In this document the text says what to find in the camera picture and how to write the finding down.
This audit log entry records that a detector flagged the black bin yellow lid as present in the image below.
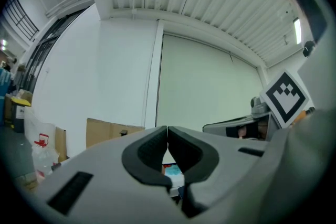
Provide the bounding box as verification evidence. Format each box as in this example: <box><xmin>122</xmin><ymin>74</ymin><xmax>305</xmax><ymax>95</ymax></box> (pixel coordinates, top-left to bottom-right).
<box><xmin>11</xmin><ymin>96</ymin><xmax>33</xmax><ymax>134</ymax></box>

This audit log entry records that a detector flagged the blue bin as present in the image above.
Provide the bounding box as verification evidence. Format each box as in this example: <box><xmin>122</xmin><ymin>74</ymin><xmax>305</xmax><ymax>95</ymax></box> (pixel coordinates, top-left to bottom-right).
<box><xmin>0</xmin><ymin>67</ymin><xmax>13</xmax><ymax>127</ymax></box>

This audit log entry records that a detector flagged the large cardboard sheet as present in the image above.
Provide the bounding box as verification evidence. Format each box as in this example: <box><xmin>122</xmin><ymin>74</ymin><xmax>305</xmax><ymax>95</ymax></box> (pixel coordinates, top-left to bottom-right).
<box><xmin>86</xmin><ymin>118</ymin><xmax>146</xmax><ymax>150</ymax></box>

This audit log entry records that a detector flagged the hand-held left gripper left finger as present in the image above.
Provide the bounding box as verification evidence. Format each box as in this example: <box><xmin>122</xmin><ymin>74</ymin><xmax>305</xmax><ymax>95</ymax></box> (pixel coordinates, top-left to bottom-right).
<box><xmin>121</xmin><ymin>125</ymin><xmax>173</xmax><ymax>193</ymax></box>

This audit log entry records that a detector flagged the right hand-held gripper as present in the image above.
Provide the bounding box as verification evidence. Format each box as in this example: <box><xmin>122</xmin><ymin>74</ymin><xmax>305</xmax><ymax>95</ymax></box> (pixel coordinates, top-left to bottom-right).
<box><xmin>202</xmin><ymin>68</ymin><xmax>311</xmax><ymax>142</ymax></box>

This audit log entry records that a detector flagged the clear water jug red handle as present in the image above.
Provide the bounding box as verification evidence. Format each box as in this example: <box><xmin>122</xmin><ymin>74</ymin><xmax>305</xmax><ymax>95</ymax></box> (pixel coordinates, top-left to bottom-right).
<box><xmin>30</xmin><ymin>123</ymin><xmax>60</xmax><ymax>177</ymax></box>

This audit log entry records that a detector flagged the black wall speaker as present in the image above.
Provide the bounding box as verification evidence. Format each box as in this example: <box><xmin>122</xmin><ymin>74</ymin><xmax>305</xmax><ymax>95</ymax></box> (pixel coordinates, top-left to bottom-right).
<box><xmin>302</xmin><ymin>40</ymin><xmax>316</xmax><ymax>58</ymax></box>

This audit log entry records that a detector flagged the teal plastic bag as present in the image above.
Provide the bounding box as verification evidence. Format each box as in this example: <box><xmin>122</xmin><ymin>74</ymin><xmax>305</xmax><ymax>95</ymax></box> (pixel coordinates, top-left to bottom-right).
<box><xmin>164</xmin><ymin>164</ymin><xmax>184</xmax><ymax>177</ymax></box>

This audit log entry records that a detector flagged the brown cardboard box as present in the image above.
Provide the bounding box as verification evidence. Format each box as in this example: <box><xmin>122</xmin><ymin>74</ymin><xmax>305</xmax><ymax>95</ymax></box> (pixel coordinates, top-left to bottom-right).
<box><xmin>17</xmin><ymin>88</ymin><xmax>34</xmax><ymax>103</ymax></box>

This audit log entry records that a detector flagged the black balcony railing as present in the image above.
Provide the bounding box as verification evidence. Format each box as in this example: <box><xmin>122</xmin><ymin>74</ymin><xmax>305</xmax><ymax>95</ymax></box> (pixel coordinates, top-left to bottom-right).
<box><xmin>3</xmin><ymin>0</ymin><xmax>40</xmax><ymax>40</ymax></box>

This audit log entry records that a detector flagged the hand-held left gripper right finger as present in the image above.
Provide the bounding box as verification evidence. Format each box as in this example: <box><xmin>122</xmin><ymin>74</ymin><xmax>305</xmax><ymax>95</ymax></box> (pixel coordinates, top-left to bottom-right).
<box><xmin>167</xmin><ymin>125</ymin><xmax>220</xmax><ymax>218</ymax></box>

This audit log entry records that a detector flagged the long narrow cardboard box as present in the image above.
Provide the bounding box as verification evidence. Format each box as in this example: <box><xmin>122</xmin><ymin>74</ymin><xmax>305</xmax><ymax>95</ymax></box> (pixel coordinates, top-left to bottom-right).
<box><xmin>54</xmin><ymin>126</ymin><xmax>68</xmax><ymax>164</ymax></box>

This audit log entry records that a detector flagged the long ceiling light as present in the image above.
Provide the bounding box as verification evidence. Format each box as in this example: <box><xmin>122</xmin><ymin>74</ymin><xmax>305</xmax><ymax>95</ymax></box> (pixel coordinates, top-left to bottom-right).
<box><xmin>292</xmin><ymin>17</ymin><xmax>302</xmax><ymax>46</ymax></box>

